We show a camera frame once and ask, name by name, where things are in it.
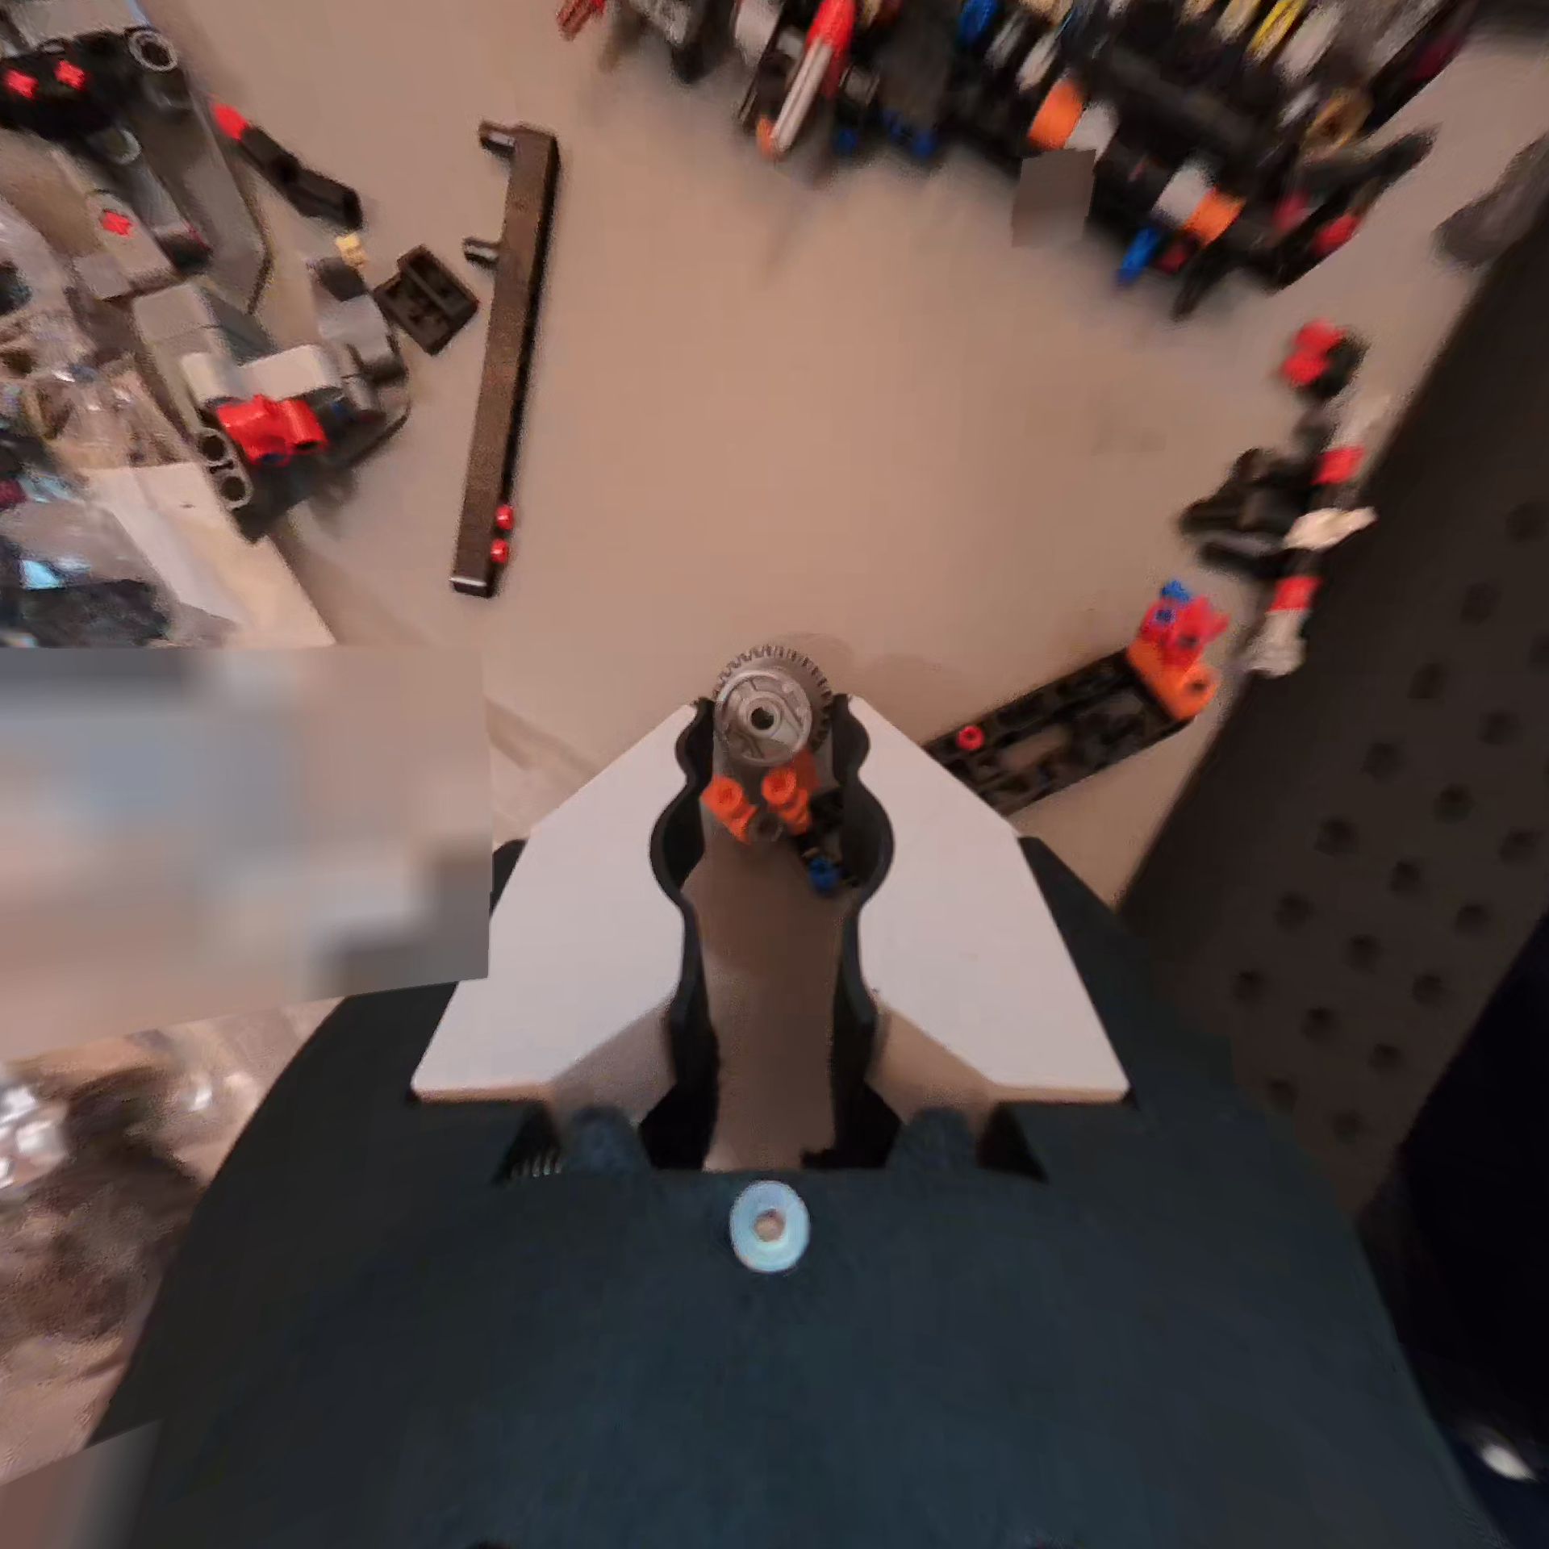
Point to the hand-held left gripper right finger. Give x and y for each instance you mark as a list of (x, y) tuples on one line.
[(980, 956)]

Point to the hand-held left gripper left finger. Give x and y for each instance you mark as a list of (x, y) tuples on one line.
[(558, 956)]

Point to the grey lego gear assembly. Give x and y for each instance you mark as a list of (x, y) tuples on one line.
[(763, 720)]

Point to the long black lego beam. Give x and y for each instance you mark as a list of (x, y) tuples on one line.
[(508, 364)]

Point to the lego car chassis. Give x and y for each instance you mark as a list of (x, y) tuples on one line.
[(1089, 110)]

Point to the small blue red lego piece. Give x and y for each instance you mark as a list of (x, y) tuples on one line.
[(1181, 624)]

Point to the black lego axle assembly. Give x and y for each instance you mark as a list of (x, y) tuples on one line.
[(1259, 497)]

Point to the clear bag of lego parts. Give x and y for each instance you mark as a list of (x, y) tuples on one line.
[(110, 558)]

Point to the small grey lego connector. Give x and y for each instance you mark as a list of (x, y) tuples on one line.
[(357, 322)]

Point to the small black lego piece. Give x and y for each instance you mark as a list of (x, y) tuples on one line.
[(423, 302)]

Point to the grey lego assembly red axles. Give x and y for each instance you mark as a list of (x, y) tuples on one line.
[(182, 315)]

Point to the black lego connector red axle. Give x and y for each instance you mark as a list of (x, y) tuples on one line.
[(285, 163)]

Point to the person's navy clothing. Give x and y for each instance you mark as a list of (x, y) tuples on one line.
[(1476, 1211)]

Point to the black lego beam frame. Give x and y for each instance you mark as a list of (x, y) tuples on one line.
[(1065, 728)]

